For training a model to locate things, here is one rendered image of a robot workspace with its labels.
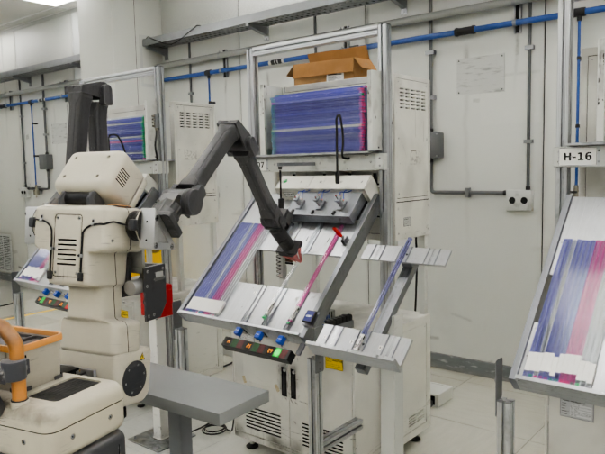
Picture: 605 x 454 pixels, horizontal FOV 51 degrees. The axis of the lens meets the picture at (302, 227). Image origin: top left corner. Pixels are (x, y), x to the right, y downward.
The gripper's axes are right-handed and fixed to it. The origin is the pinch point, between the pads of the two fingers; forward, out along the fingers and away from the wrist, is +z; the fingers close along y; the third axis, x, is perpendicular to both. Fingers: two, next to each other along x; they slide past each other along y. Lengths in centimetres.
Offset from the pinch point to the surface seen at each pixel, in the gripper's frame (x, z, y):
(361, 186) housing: -35.5, -6.9, -16.9
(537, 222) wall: -127, 118, -38
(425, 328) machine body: -21, 75, -21
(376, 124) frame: -55, -22, -22
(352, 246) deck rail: -10.0, 0.8, -21.2
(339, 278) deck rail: 4.4, 3.1, -21.3
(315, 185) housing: -35.8, -6.8, 7.3
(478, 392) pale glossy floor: -38, 169, -15
